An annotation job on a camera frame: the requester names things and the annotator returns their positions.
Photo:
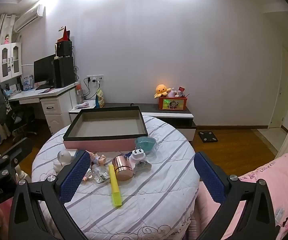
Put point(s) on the black bathroom scale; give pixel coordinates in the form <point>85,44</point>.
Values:
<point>207,136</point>

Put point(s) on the black office chair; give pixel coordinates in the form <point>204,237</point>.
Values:
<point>16,115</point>

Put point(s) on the small baby doll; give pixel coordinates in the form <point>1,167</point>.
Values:
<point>98,158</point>

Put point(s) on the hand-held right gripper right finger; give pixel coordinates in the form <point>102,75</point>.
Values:
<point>209,180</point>

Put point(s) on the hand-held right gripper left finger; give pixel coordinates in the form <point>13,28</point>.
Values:
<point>74,177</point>

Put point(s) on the grey and white small ornament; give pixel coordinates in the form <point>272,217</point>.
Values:
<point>142,167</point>

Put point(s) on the rose gold metal cup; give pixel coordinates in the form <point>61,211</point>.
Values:
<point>122,168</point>

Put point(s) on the white plug adapter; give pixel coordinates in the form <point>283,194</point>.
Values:
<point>137,155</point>

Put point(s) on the pink packet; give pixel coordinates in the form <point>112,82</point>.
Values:
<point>84,105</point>

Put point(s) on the red triangular ornament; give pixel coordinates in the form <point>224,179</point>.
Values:
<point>65,35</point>

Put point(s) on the red printed toy box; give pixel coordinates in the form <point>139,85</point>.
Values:
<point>172,103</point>

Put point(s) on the small white side cabinet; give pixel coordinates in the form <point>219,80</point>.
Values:
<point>84,111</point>

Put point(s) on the yellow highlighter pen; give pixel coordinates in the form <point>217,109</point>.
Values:
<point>115,187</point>

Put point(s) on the teal transparent bowl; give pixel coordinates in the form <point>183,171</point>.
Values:
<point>146,145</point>

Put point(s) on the black and white low cabinet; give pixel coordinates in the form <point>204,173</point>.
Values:
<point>174,120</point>

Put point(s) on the white glass-door wall cabinet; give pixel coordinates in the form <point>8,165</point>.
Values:
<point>8,61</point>

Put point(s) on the pink printed blanket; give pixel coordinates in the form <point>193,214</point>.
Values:
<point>279,180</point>

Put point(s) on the purple plush toy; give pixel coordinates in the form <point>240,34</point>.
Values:
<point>172,93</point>

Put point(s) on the water bottle with red cap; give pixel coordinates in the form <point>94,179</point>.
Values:
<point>79,93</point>

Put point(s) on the white desk with drawers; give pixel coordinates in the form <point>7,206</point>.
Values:
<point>53,97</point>

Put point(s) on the white wall outlet strip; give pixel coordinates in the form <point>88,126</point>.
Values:
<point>95,78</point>

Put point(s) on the white plush toy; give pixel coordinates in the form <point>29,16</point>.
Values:
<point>63,158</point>

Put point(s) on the black computer monitor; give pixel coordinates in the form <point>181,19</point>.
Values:
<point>43,70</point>

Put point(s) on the black computer tower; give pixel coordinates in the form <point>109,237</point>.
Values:
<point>64,72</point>

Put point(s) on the blue and white box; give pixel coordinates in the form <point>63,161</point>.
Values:
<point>28,82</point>

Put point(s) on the black speaker box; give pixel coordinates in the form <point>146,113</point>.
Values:
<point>65,48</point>

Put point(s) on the orange octopus plush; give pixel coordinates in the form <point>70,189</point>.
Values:
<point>162,90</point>

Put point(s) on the white air conditioner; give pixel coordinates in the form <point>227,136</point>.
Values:
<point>27,18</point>

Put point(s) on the black and pink shallow box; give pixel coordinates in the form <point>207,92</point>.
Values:
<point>104,127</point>

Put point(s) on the clear plastic item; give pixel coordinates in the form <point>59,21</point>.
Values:
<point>99,175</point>

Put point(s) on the blue and yellow snack bag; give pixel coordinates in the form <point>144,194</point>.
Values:
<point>100,100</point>

